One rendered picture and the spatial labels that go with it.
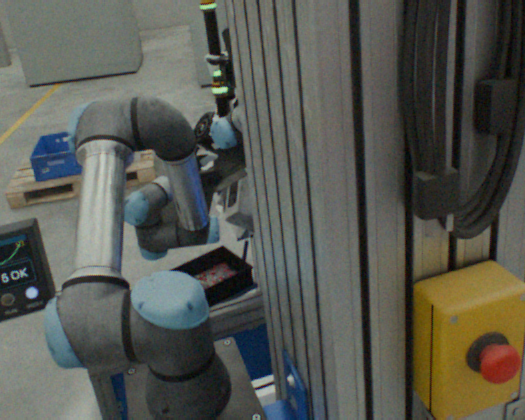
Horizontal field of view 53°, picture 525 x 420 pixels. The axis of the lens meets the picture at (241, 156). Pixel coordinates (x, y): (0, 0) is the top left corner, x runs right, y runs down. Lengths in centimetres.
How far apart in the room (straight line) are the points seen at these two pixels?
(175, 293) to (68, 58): 817
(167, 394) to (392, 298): 53
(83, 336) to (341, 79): 64
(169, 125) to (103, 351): 45
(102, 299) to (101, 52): 799
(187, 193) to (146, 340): 45
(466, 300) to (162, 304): 50
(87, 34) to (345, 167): 843
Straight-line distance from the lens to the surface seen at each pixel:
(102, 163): 105
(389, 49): 42
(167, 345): 88
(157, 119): 108
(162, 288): 89
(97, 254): 96
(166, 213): 176
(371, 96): 42
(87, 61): 889
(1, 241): 125
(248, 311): 150
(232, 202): 167
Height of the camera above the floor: 177
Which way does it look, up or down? 22 degrees down
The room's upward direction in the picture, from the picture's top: 7 degrees counter-clockwise
